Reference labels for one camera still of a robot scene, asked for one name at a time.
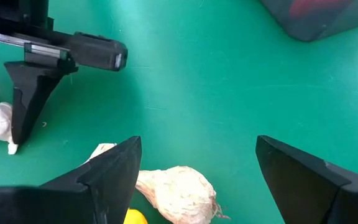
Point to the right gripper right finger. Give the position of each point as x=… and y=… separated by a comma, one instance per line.
x=315, y=193

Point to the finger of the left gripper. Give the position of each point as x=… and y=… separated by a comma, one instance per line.
x=33, y=90

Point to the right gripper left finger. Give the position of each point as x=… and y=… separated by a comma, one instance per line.
x=73, y=199

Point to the yellow lemon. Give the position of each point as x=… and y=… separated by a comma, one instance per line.
x=135, y=217

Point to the dark grey plastic basket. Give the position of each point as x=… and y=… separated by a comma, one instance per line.
x=322, y=29

